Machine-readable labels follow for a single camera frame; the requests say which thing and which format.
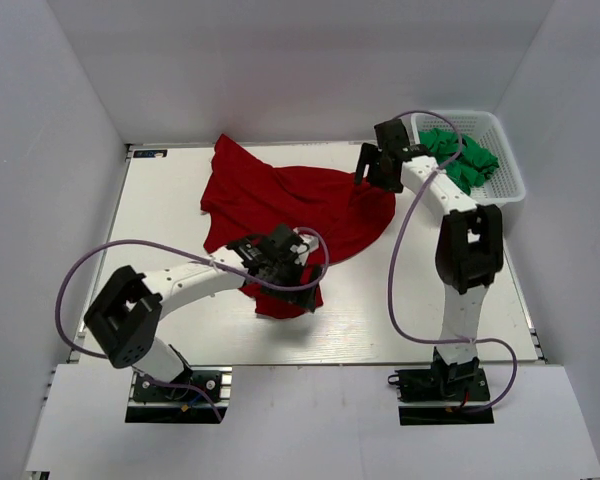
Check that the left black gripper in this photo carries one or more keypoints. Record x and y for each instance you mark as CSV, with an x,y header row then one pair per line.
x,y
303,298

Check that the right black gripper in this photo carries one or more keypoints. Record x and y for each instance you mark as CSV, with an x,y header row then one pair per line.
x,y
369,155

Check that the red t-shirt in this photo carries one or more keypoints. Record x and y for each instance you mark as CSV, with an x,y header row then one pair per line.
x,y
245,195

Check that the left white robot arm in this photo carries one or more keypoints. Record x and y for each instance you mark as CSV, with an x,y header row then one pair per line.
x,y
124,317

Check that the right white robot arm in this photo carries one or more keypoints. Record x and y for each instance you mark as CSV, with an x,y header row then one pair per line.
x,y
469,251

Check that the green t-shirt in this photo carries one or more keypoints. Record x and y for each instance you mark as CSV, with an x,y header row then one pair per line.
x,y
474,166

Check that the white plastic basket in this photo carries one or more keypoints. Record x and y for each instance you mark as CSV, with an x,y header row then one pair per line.
x,y
505,187

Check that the blue label sticker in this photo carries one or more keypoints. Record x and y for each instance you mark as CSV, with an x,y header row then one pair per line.
x,y
150,153

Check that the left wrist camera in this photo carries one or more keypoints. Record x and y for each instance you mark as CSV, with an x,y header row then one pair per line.
x,y
292,245

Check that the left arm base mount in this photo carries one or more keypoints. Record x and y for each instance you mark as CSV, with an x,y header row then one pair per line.
x,y
205,401

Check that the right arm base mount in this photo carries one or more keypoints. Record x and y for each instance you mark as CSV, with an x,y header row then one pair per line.
x,y
442,394

